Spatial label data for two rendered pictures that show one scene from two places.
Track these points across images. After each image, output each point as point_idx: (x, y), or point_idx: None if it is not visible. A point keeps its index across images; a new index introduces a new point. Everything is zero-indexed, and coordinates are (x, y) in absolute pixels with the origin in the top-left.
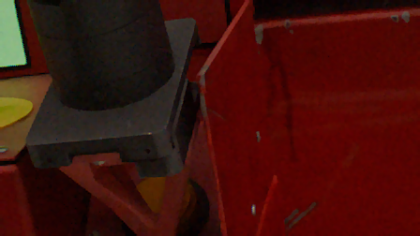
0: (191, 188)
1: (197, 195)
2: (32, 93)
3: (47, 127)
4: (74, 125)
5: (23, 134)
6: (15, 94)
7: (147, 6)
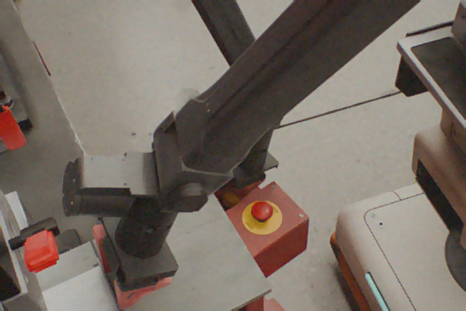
0: (224, 194)
1: (221, 197)
2: (235, 221)
3: (272, 162)
4: (268, 158)
5: (262, 191)
6: (238, 226)
7: None
